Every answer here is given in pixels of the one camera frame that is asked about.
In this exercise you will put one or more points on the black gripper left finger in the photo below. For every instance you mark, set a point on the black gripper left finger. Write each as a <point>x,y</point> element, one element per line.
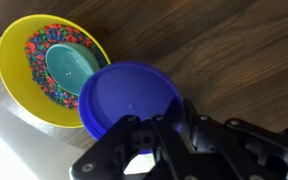
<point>117,150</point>

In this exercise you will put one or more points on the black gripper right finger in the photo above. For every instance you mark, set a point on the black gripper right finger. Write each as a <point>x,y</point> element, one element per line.
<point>237,150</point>

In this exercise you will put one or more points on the blue plastic jar lid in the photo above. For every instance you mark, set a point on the blue plastic jar lid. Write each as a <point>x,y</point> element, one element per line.
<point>127,90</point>

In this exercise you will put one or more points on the teal scoop in yellow bowl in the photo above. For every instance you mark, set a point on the teal scoop in yellow bowl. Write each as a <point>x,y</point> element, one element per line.
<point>69,66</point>

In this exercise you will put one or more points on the colourful beads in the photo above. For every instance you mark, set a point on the colourful beads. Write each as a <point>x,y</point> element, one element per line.
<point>39,46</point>

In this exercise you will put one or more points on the yellow plastic bowl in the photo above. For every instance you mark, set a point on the yellow plastic bowl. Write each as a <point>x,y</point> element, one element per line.
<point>14,63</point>

